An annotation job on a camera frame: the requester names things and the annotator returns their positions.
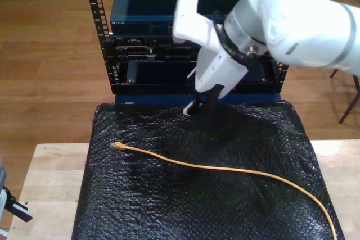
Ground yellow network cable clear plug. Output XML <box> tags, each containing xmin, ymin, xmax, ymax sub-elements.
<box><xmin>109</xmin><ymin>141</ymin><xmax>338</xmax><ymax>240</ymax></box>

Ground flat blue device box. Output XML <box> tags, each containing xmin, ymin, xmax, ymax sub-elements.
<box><xmin>114</xmin><ymin>92</ymin><xmax>285</xmax><ymax>106</ymax></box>

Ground black rack server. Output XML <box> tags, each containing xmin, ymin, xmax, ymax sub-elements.
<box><xmin>111</xmin><ymin>36</ymin><xmax>202</xmax><ymax>62</ymax></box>

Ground black bubble wrap mat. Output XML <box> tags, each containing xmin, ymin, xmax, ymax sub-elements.
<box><xmin>70</xmin><ymin>101</ymin><xmax>346</xmax><ymax>240</ymax></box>

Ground dark wooden chair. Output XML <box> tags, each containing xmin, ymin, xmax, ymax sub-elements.
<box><xmin>330</xmin><ymin>68</ymin><xmax>360</xmax><ymax>124</ymax></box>

